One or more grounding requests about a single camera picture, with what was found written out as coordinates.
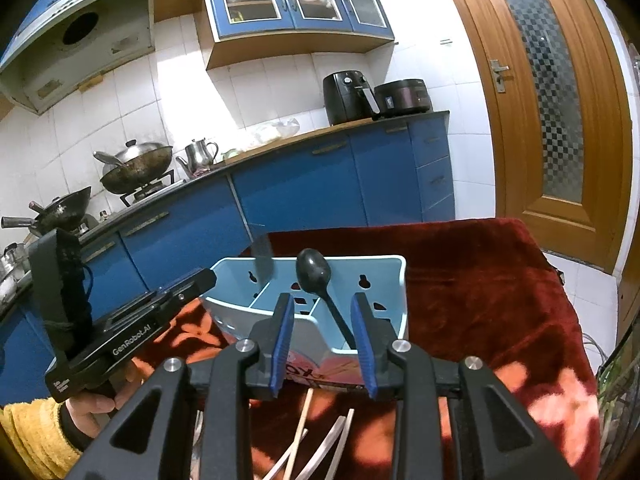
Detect white chopstick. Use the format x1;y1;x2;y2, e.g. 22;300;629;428
296;415;346;480
326;408;355;480

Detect black spoon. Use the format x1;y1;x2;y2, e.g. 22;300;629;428
295;248;356;349

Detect bamboo chopstick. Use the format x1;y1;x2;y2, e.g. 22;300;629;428
283;388;314;480

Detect yellow sleeve forearm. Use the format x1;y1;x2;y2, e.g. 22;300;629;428
1;398;92;479

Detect person's left hand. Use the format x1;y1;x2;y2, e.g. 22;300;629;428
60;362;143;452

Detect light blue utensil box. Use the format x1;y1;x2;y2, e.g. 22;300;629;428
201;255;408;391

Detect red floral blanket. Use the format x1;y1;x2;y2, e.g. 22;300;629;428
129;216;601;480

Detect wok with lid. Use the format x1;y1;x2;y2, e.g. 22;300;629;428
93;139;172;195

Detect steel kettle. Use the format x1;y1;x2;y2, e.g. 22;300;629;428
175;139;219;179

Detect blue base cabinets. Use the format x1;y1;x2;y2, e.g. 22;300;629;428
1;112;454;403

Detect black air fryer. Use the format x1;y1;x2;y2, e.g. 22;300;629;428
322;70;381;126

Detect range hood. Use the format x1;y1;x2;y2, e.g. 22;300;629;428
1;0;154;115

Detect dark rice cooker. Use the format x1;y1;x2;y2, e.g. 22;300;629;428
374;78;433;117

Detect wooden door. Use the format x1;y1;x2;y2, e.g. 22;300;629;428
454;0;632;272

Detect blue wall cabinet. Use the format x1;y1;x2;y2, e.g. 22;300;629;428
196;0;394;70

